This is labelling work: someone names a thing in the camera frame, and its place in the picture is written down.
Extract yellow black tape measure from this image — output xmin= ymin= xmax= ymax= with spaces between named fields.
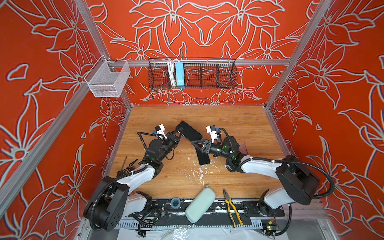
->
xmin=117 ymin=159 xmax=138 ymax=177

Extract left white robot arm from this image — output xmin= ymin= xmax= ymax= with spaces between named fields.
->
xmin=83 ymin=128 xmax=184 ymax=232

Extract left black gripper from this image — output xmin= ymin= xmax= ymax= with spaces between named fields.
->
xmin=157 ymin=127 xmax=182 ymax=163

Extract yellow handled pliers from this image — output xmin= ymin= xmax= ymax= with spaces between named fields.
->
xmin=223 ymin=189 xmax=244 ymax=229

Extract black wire wall basket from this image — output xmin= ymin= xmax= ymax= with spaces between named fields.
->
xmin=148 ymin=57 xmax=239 ymax=90

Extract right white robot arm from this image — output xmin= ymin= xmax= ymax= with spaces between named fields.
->
xmin=191 ymin=128 xmax=336 ymax=216

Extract clear plastic wall bin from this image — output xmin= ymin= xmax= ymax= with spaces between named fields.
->
xmin=85 ymin=56 xmax=131 ymax=98

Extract mint green glasses case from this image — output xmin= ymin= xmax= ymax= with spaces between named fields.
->
xmin=185 ymin=188 xmax=216 ymax=224

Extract green circuit board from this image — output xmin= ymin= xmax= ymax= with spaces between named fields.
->
xmin=262 ymin=221 xmax=278 ymax=234

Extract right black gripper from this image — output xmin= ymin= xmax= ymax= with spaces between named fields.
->
xmin=191 ymin=140 xmax=234 ymax=161

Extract light blue box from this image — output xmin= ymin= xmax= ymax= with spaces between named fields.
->
xmin=175 ymin=62 xmax=185 ymax=89

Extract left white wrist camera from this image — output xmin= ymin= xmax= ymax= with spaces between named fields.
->
xmin=154 ymin=124 xmax=167 ymax=140

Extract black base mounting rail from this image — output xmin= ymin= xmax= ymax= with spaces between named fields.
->
xmin=124 ymin=197 xmax=286 ymax=229

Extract blue tape roll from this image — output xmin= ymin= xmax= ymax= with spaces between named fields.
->
xmin=170 ymin=198 xmax=181 ymax=209

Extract pink phone case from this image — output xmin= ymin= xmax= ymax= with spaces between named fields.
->
xmin=239 ymin=142 xmax=248 ymax=155

